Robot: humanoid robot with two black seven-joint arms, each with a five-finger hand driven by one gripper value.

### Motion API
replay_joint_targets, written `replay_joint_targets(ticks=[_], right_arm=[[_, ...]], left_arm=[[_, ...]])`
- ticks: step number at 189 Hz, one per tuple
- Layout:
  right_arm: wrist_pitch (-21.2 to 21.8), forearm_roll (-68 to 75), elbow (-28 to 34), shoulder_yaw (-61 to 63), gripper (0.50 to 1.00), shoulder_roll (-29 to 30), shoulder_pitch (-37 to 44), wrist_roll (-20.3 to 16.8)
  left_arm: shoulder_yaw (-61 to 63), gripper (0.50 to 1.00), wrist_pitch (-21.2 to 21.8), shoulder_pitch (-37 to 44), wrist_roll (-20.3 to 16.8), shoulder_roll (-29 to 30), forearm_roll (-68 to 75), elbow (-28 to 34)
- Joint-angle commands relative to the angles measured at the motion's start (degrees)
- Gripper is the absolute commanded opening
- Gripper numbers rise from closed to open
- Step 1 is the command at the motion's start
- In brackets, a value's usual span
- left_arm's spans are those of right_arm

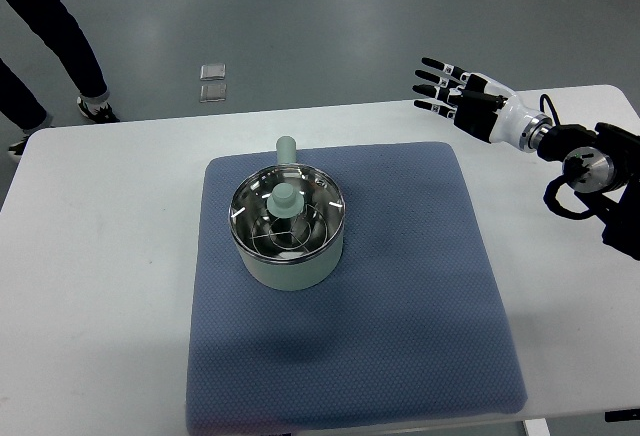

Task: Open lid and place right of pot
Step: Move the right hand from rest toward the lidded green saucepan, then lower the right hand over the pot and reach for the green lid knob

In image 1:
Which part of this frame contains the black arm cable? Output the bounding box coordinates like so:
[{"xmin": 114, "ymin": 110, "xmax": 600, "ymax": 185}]
[{"xmin": 537, "ymin": 93, "xmax": 564, "ymax": 127}]

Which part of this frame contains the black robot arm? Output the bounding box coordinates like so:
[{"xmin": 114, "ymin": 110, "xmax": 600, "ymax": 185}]
[{"xmin": 536, "ymin": 122, "xmax": 639, "ymax": 260}]

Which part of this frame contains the blue textured mat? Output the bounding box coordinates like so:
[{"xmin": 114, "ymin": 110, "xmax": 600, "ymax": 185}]
[{"xmin": 186, "ymin": 142, "xmax": 527, "ymax": 435}]

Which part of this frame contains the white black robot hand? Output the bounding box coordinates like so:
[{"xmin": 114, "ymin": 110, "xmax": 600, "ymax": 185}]
[{"xmin": 413, "ymin": 57, "xmax": 558, "ymax": 153}]

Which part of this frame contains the person's dark trouser leg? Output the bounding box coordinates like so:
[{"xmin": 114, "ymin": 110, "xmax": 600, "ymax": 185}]
[{"xmin": 5, "ymin": 0, "xmax": 109, "ymax": 104}]

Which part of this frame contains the wire steaming rack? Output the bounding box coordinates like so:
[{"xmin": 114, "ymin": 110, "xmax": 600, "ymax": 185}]
[{"xmin": 249, "ymin": 204, "xmax": 331, "ymax": 259}]

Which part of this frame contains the upper metal floor plate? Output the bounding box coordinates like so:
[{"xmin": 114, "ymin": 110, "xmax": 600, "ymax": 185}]
[{"xmin": 200, "ymin": 63, "xmax": 226, "ymax": 81}]

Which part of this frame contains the metal floor plate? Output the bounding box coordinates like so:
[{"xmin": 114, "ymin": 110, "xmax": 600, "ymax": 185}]
[
  {"xmin": 200, "ymin": 63, "xmax": 226, "ymax": 81},
  {"xmin": 199, "ymin": 82, "xmax": 227, "ymax": 103}
]

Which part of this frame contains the glass lid with green knob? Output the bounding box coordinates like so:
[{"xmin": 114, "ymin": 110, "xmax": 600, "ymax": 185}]
[{"xmin": 229, "ymin": 163, "xmax": 346, "ymax": 264}]

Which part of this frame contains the lower metal floor plate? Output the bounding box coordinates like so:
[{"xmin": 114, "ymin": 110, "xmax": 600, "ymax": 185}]
[{"xmin": 199, "ymin": 82, "xmax": 227, "ymax": 103}]

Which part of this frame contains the green steel pot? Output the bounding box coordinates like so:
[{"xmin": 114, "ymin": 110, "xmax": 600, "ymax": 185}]
[{"xmin": 234, "ymin": 136, "xmax": 344, "ymax": 291}]

